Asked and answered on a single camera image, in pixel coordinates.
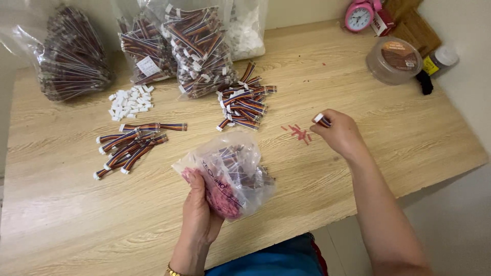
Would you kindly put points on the person's right hand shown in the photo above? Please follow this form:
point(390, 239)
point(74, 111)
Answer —
point(341, 136)

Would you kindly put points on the person's left hand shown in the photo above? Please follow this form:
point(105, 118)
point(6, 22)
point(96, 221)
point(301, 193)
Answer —
point(199, 226)

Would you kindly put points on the person's blue clothing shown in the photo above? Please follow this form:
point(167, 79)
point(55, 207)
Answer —
point(268, 260)

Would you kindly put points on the round clear tub brown label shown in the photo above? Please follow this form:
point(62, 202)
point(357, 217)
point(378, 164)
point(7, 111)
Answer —
point(395, 61)

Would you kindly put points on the black small object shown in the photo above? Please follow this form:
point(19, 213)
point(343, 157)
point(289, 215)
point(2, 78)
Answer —
point(425, 82)

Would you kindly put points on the red and white carton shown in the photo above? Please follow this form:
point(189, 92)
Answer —
point(381, 23)

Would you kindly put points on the pink alarm clock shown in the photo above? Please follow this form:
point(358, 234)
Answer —
point(359, 16)

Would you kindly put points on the small bottle yellow label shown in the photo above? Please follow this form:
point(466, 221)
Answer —
point(441, 60)

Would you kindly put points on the brown wooden boards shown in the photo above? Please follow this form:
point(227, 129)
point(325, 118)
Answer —
point(416, 27)

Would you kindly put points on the clear bag of white connectors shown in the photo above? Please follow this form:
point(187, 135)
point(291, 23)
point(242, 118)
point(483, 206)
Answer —
point(247, 34)

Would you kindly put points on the pile of white plastic connectors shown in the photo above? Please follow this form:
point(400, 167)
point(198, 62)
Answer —
point(130, 102)

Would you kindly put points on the tall clear bag of harnesses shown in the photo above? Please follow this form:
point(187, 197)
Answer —
point(201, 50)

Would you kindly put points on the labelled clear bag of harnesses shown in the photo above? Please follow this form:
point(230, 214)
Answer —
point(147, 53)

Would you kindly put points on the large dark bag of harnesses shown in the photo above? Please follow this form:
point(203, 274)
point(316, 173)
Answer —
point(73, 57)

